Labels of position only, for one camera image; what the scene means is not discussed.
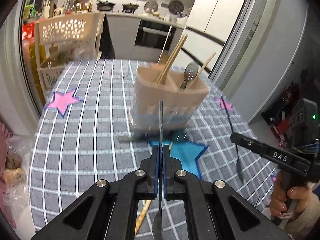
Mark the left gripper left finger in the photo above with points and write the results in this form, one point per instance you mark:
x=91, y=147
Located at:
x=107, y=210

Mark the black spoon pile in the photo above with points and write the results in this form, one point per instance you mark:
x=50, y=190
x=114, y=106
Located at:
x=158, y=221

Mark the black spoon handle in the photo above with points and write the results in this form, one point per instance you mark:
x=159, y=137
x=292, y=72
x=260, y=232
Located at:
x=190, y=73

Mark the checkered star tablecloth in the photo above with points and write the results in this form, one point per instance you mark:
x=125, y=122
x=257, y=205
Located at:
x=73, y=150

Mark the white refrigerator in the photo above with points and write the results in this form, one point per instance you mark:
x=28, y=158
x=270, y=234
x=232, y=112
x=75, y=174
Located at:
x=208, y=27

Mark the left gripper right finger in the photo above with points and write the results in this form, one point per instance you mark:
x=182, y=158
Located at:
x=214, y=210

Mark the beige plastic utensil holder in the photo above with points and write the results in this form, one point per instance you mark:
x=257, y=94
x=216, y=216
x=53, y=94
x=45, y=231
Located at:
x=178, y=105

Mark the small cardboard box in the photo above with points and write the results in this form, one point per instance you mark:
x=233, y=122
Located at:
x=164, y=58

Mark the person right hand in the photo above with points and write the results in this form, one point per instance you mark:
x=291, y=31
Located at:
x=280, y=197

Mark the beige flower-hole storage cart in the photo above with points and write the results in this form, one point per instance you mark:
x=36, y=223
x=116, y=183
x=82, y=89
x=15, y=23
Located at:
x=63, y=39

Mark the black wok on stove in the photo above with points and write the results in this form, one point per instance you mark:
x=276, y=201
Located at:
x=105, y=6

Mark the black garment on cart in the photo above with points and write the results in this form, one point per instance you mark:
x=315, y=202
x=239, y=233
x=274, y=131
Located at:
x=106, y=46

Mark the black built-in oven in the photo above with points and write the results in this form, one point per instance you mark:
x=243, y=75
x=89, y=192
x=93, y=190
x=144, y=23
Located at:
x=154, y=35

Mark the black pot on stove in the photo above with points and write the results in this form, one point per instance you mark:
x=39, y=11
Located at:
x=129, y=8

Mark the long wooden chopstick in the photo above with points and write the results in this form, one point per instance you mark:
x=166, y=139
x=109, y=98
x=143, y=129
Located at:
x=201, y=70

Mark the plastic bag of vegetables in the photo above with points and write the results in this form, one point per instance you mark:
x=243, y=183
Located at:
x=16, y=173

